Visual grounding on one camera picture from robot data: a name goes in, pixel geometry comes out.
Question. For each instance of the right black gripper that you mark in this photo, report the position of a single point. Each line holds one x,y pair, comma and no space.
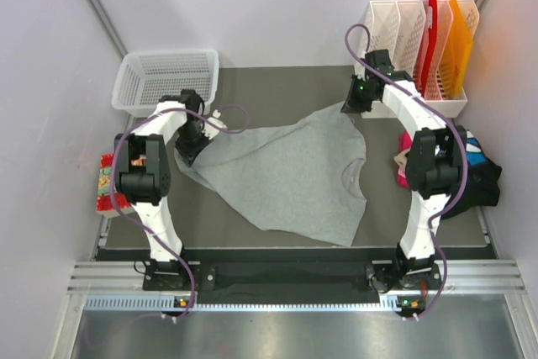
350,105

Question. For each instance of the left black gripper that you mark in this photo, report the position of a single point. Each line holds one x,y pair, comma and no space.
189,154

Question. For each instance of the grey t-shirt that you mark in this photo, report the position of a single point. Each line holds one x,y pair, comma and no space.
302,178

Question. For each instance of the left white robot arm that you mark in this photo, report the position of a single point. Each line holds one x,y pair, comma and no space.
142,174

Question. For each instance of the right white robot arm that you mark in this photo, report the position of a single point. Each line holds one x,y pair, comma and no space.
434,168

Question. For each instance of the magenta folded t-shirt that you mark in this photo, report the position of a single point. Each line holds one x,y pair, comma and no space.
405,142

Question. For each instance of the white file organizer rack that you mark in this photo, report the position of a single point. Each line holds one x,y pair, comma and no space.
401,27

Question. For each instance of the beige folded t-shirt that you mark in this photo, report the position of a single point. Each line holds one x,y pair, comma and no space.
401,159

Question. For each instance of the white perforated plastic basket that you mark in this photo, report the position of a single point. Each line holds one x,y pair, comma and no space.
144,77

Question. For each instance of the orange plastic folder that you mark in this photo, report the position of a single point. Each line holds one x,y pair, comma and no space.
458,47

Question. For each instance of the red illustrated book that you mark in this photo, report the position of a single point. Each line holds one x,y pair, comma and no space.
104,204

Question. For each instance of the red plastic folder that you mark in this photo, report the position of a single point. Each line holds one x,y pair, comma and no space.
432,31

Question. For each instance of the black daisy print t-shirt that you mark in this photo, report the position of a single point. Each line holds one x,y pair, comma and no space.
482,181

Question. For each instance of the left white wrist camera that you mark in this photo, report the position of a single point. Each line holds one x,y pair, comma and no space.
213,125

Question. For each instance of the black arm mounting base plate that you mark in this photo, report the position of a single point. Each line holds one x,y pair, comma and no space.
286,280

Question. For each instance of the white slotted cable duct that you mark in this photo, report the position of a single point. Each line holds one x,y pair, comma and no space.
170,303

